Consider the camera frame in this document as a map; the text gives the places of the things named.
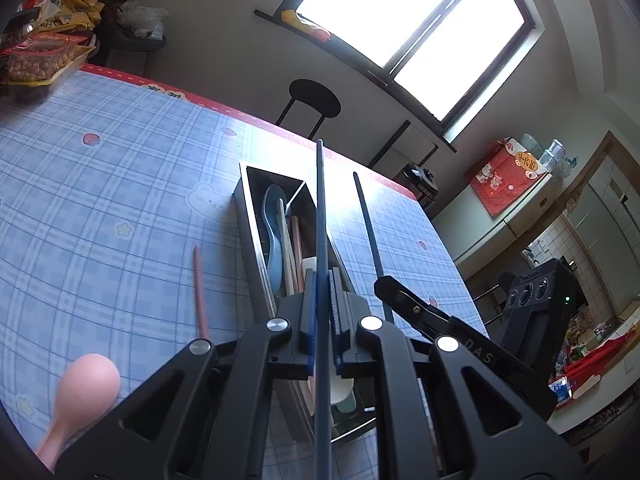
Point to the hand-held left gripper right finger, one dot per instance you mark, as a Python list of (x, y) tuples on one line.
[(337, 320)]

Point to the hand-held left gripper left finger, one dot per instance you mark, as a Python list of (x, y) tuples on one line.
[(310, 320)]

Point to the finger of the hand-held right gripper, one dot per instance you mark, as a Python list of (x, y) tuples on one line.
[(405, 305)]

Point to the green spoon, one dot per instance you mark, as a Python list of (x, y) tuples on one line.
[(344, 395)]

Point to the blue chopstick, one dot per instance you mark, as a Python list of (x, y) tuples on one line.
[(370, 232), (322, 240)]

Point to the blue spoon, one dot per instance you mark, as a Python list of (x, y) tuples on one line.
[(274, 230)]

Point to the metal utensil box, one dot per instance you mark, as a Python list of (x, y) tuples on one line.
[(250, 240)]

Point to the pink spoon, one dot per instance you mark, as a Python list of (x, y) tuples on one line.
[(87, 385)]

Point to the white fridge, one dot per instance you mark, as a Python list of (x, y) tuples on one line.
[(480, 230)]

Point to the black rice cooker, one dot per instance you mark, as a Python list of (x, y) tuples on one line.
[(420, 185)]

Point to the red printed cloth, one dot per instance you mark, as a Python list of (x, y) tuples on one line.
[(500, 180)]

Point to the clear plastic containers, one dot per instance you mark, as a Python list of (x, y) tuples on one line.
[(550, 155)]

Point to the black round-backed chair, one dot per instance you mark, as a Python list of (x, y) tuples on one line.
[(315, 97)]

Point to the dark-framed window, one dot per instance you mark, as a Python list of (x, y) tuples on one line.
[(400, 25)]

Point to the yellow plush toy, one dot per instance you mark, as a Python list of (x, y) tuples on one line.
[(305, 24)]

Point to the clear plastic bag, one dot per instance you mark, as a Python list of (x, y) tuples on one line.
[(142, 17)]

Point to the clear peanut tray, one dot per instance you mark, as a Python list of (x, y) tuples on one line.
[(40, 60)]

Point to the yellow snack bags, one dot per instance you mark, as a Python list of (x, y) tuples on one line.
[(75, 2)]

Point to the black metal frame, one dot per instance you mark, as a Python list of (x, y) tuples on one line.
[(400, 137)]

